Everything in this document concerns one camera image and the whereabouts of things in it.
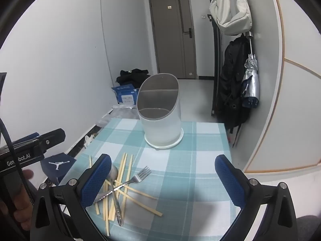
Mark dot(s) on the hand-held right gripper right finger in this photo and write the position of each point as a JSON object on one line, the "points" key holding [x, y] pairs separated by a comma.
{"points": [[229, 180]]}

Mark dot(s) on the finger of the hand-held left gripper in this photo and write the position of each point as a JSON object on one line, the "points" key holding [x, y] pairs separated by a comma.
{"points": [[51, 136]]}

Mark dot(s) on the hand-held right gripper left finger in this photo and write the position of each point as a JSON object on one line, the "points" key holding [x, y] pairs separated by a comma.
{"points": [[96, 180]]}

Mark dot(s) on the metal spoon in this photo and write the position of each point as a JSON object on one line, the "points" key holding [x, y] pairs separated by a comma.
{"points": [[117, 210]]}

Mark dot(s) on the metal fork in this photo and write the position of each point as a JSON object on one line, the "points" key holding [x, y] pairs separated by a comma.
{"points": [[136, 179]]}

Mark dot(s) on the group of wooden chopsticks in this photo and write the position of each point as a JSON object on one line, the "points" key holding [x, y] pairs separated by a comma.
{"points": [[145, 206]]}

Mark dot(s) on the white translucent utensil holder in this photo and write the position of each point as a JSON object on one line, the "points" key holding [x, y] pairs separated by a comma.
{"points": [[160, 128]]}

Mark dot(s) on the white shoulder bag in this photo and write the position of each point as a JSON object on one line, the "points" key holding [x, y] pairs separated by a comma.
{"points": [[230, 10]]}

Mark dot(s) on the person's left hand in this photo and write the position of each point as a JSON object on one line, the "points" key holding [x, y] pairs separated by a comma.
{"points": [[21, 200]]}

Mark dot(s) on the dark blue shoe box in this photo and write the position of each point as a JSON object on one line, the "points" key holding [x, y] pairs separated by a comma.
{"points": [[57, 167]]}

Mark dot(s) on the white socks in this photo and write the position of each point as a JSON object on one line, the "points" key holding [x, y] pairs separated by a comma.
{"points": [[89, 140]]}

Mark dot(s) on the teal checked tablecloth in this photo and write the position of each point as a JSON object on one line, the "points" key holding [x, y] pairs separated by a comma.
{"points": [[175, 180]]}

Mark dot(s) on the grey plastic mailer bag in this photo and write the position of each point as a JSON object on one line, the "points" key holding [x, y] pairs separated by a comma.
{"points": [[104, 120]]}

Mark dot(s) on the white plastic mailer bag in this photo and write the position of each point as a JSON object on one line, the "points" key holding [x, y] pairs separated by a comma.
{"points": [[125, 110]]}

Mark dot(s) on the blue cardboard box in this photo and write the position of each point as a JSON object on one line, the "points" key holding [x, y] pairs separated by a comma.
{"points": [[126, 96]]}

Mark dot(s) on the person's dark trousers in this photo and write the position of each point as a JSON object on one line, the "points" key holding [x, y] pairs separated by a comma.
{"points": [[309, 228]]}

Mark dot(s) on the silver folding umbrella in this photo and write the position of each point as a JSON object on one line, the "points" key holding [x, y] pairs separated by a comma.
{"points": [[250, 85]]}

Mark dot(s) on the black hanging jacket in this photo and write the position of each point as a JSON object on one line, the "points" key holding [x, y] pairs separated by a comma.
{"points": [[230, 80]]}

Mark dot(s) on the white cabinet with wooden trim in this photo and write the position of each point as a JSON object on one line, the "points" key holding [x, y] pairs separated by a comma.
{"points": [[296, 105]]}

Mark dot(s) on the pile of black clothes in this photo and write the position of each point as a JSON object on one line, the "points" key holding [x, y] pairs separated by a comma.
{"points": [[133, 76]]}

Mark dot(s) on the grey door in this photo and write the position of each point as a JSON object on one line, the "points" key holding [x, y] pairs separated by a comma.
{"points": [[165, 42]]}

